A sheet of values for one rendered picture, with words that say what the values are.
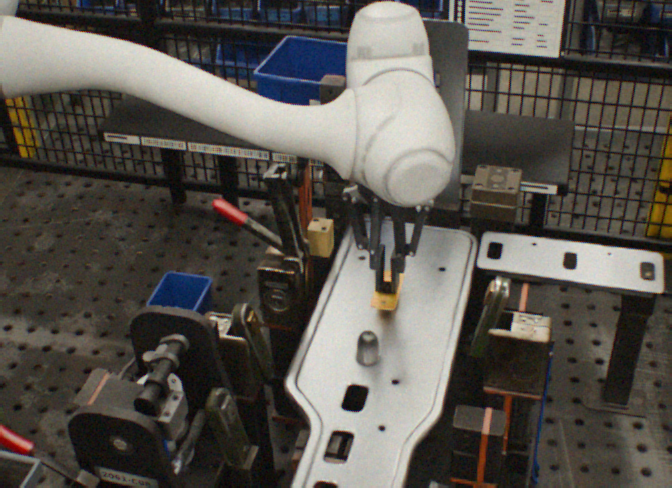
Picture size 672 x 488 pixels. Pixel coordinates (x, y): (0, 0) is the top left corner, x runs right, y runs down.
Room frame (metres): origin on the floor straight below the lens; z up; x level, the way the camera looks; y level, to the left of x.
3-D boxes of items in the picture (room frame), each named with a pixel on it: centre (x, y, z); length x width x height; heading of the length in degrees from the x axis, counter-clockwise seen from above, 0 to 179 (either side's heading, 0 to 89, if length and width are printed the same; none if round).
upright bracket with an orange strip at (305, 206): (1.19, 0.05, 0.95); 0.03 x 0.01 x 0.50; 164
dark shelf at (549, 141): (1.52, 0.00, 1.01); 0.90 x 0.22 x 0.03; 74
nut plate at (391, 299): (1.05, -0.07, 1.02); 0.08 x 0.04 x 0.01; 164
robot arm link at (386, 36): (1.03, -0.07, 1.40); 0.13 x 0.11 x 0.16; 4
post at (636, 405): (1.09, -0.48, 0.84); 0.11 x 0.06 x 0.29; 74
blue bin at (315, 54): (1.51, -0.03, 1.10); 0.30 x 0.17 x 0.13; 68
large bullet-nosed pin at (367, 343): (0.93, -0.04, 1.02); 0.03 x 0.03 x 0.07
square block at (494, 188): (1.28, -0.28, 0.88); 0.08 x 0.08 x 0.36; 74
